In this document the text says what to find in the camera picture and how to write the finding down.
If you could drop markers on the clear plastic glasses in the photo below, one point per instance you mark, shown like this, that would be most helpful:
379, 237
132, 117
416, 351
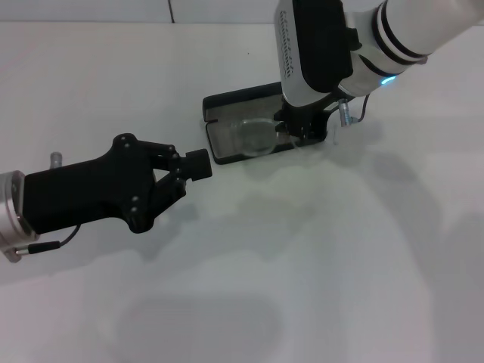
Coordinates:
257, 136

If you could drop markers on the gripper silver plug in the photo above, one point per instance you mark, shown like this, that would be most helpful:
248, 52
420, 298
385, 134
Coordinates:
346, 111
56, 159

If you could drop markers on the left gripper silver plug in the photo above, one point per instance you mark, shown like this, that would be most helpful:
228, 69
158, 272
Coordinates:
56, 159

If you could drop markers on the right gripper silver plug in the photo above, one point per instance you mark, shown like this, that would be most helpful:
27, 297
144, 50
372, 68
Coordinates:
346, 111

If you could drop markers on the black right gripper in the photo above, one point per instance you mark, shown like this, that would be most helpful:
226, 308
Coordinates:
321, 107

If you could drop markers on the black glasses case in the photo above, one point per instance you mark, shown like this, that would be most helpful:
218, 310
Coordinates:
223, 113

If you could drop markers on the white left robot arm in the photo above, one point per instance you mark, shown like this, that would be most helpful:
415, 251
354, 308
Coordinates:
11, 211

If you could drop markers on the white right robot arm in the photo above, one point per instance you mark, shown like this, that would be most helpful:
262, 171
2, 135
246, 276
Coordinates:
408, 26

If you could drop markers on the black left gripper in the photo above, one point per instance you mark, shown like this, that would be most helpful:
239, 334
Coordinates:
87, 193

